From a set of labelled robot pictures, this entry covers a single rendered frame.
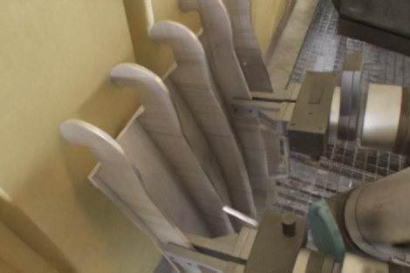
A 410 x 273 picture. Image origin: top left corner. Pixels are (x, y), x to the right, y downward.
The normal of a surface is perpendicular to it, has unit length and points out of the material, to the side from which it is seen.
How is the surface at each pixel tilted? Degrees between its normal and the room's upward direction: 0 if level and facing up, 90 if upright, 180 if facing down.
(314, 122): 13
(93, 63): 90
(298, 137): 90
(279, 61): 0
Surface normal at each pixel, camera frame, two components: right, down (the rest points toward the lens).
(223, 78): -0.40, 0.72
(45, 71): 0.92, 0.29
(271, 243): -0.23, -0.68
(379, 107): -0.41, -0.18
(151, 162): 0.81, -0.02
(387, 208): -1.00, -0.04
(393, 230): -0.89, 0.41
